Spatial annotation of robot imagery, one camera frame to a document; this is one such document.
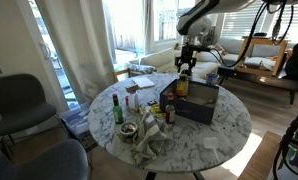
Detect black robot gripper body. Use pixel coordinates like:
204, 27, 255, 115
175, 45, 196, 67

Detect brown bottle yellow lid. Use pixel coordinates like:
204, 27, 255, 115
176, 74, 188, 97

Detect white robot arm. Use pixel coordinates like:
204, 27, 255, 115
176, 0, 298, 75

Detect blue cardboard box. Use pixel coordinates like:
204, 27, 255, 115
173, 81, 219, 125

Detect brown sauce bottle red cap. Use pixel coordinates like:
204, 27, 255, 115
165, 93, 175, 124

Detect small brown box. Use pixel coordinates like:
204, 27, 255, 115
125, 85, 140, 93

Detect white plastic bottle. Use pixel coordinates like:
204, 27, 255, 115
129, 91, 139, 110

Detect small red capped bottle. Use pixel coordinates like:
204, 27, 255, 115
125, 96, 130, 110

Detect green glass bottle red cap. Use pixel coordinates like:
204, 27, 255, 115
112, 94, 123, 124

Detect blue rimmed cup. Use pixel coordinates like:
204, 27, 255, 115
206, 73, 219, 85

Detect white sofa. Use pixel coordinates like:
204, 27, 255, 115
127, 39, 242, 79

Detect white notebook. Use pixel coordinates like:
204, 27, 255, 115
132, 77, 154, 88

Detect yellow packets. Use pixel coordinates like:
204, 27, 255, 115
146, 104, 166, 118

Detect round marble table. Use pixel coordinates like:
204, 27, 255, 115
88, 79, 252, 173

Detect black low bench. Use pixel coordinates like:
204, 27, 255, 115
218, 66, 298, 104

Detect striped grey cloth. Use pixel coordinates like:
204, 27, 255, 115
132, 111, 168, 168

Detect small bowl with snacks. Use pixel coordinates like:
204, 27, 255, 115
120, 122, 138, 138

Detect beige curtain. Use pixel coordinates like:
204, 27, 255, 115
36, 0, 114, 103

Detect plastic storage bin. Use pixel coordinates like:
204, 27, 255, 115
60, 102, 91, 138

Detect wooden side table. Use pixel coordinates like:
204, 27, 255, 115
238, 131, 281, 180

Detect grey chair front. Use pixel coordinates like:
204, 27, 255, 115
0, 139, 88, 180

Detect dark grey chair left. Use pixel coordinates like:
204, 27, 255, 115
0, 74, 58, 138

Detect wooden frame armchair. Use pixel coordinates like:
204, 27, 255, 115
235, 37, 288, 77

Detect black cable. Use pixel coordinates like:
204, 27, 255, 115
208, 0, 298, 180

